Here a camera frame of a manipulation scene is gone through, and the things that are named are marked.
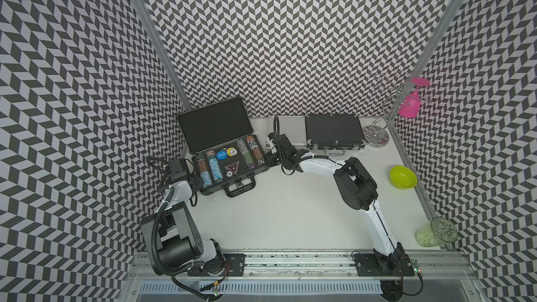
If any small silver poker case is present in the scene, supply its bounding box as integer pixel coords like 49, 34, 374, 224
265, 115, 307, 149

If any black textured poker case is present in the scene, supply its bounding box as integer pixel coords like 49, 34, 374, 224
305, 114, 366, 156

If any large black poker case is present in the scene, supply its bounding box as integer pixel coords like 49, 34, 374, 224
177, 97, 270, 198

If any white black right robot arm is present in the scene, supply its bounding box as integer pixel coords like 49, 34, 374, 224
268, 132, 405, 266

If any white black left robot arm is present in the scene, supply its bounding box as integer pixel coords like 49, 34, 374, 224
141, 157, 229, 277

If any lime green plastic bowl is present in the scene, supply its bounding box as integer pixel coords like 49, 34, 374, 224
389, 166, 418, 190

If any chrome glass holder stand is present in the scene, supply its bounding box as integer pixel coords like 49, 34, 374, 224
363, 80, 427, 148

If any pink plastic wine glass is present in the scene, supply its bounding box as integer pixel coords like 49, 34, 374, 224
398, 78, 431, 119

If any clear green drinking glass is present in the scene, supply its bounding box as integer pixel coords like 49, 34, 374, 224
415, 217, 459, 247

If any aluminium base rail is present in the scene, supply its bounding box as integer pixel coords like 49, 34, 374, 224
125, 249, 479, 302

